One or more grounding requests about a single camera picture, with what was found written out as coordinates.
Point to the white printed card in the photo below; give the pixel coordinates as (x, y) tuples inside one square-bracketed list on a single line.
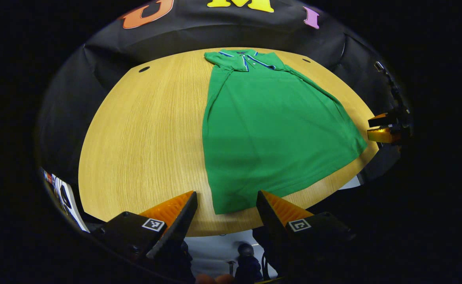
[(67, 197)]

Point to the black backdrop cloth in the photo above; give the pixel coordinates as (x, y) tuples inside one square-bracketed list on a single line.
[(195, 35)]

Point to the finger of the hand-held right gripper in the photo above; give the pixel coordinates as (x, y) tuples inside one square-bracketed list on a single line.
[(383, 120), (383, 135)]

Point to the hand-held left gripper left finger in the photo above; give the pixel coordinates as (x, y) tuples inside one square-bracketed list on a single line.
[(177, 227)]

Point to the dark rounded object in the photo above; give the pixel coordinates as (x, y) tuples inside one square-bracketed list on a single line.
[(247, 264)]

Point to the green T-shirt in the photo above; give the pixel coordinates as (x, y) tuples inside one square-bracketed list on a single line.
[(270, 130)]

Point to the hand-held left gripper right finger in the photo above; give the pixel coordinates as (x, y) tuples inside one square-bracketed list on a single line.
[(268, 225)]

